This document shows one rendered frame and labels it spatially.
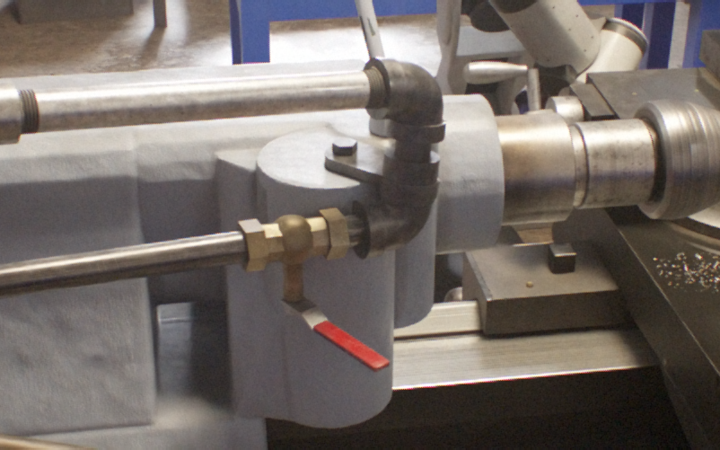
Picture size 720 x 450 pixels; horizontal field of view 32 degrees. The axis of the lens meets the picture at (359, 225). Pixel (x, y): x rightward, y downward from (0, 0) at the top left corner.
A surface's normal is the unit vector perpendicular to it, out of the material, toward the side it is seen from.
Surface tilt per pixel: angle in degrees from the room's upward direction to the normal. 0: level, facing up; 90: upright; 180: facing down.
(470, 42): 9
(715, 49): 90
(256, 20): 90
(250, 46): 90
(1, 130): 99
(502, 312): 90
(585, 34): 80
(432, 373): 0
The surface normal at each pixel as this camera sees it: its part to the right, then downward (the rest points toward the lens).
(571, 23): 0.68, 0.18
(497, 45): 0.04, -0.79
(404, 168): -0.31, 0.30
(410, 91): 0.48, 0.18
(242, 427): 0.13, 0.00
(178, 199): 0.15, 0.40
